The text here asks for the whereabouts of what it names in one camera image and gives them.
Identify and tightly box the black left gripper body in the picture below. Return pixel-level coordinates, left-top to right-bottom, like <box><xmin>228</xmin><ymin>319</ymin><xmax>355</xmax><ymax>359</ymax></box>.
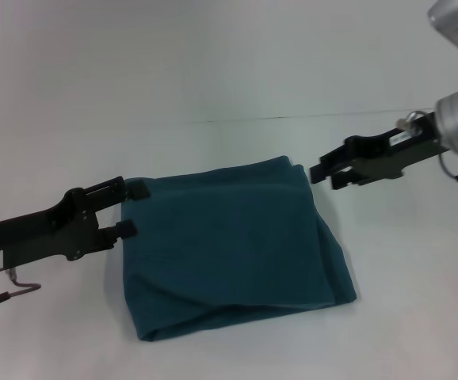
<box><xmin>0</xmin><ymin>177</ymin><xmax>129</xmax><ymax>271</ymax></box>

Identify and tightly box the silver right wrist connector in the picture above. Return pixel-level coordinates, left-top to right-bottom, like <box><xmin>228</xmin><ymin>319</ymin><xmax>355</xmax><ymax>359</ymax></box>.
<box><xmin>395</xmin><ymin>110</ymin><xmax>425</xmax><ymax>136</ymax></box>

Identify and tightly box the dark left wrist cable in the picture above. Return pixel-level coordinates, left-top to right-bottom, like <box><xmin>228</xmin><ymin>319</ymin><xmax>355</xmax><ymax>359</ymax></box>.
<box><xmin>0</xmin><ymin>268</ymin><xmax>42</xmax><ymax>310</ymax></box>

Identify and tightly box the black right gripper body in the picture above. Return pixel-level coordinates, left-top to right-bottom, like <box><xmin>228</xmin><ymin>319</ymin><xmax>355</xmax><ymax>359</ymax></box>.
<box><xmin>319</xmin><ymin>112</ymin><xmax>452</xmax><ymax>186</ymax></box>

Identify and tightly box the teal blue shirt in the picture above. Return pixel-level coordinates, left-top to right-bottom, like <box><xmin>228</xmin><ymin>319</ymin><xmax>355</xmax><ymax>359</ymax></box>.
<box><xmin>118</xmin><ymin>154</ymin><xmax>357</xmax><ymax>344</ymax></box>

